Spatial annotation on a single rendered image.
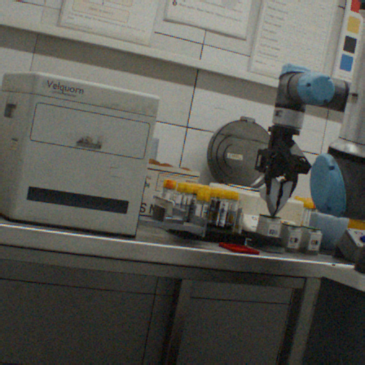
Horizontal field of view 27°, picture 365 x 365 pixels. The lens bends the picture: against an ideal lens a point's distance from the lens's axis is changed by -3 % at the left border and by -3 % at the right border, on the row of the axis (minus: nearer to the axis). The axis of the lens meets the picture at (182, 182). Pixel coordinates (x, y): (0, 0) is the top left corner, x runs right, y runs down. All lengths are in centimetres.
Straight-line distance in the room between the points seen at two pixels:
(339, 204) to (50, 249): 56
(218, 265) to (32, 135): 49
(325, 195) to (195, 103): 97
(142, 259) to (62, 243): 18
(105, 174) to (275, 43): 109
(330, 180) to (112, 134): 45
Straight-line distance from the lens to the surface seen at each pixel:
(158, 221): 169
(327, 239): 205
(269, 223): 186
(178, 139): 238
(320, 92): 176
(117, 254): 159
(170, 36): 236
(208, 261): 169
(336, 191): 148
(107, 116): 159
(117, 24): 228
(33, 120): 154
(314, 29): 262
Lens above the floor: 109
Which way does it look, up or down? 3 degrees down
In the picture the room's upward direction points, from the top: 11 degrees clockwise
